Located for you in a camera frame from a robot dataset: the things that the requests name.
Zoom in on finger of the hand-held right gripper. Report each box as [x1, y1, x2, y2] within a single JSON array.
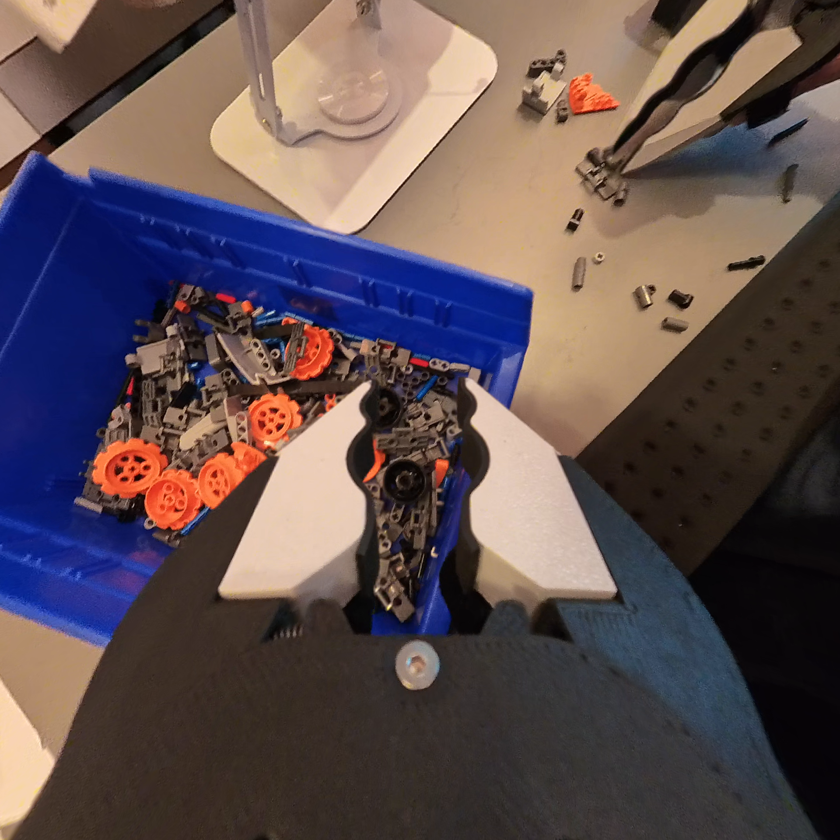
[[619, 31, 805, 178], [610, 0, 754, 165]]

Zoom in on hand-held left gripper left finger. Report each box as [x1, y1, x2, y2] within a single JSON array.
[[218, 381, 378, 603]]

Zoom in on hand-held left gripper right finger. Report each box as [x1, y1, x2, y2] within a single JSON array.
[[455, 379, 619, 634]]

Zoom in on pile of mixed toy parts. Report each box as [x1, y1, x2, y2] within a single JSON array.
[[75, 282, 490, 624]]

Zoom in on blue labelled bin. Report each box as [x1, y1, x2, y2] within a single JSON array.
[[0, 152, 534, 647]]

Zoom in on orange toy panel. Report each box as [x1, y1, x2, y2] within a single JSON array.
[[567, 73, 621, 116]]

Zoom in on light grey curved toy panel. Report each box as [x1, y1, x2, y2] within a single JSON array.
[[521, 69, 567, 116]]

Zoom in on dark perforated pad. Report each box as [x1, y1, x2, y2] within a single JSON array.
[[577, 190, 840, 578]]

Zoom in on white stand with flat base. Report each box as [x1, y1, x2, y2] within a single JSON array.
[[210, 0, 500, 235]]

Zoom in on clear plastic holder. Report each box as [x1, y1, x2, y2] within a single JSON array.
[[262, 66, 403, 148]]

